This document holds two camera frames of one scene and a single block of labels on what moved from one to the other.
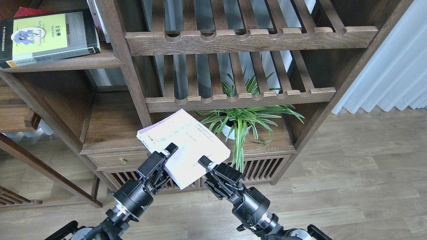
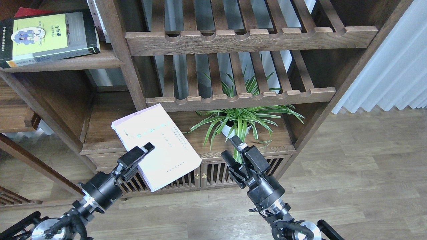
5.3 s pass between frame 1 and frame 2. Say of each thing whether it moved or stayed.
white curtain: stayed
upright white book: stayed
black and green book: stayed
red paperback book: stayed
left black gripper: moved
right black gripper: moved
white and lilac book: moved
